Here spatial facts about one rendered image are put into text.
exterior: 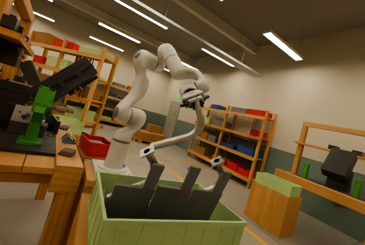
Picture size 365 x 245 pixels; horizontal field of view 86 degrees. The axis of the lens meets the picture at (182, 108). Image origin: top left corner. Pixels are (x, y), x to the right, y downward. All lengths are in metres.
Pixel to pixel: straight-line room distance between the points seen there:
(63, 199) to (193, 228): 0.78
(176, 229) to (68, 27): 10.68
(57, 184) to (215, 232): 0.86
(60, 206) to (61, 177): 0.17
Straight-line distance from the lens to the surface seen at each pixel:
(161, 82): 11.99
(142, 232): 0.78
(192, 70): 1.06
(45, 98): 1.85
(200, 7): 6.26
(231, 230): 1.00
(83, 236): 0.96
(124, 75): 11.21
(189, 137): 0.80
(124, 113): 1.28
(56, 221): 1.43
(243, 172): 6.12
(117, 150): 1.35
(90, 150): 1.88
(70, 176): 1.31
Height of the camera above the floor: 1.32
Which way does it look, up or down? 3 degrees up
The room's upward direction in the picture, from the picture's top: 16 degrees clockwise
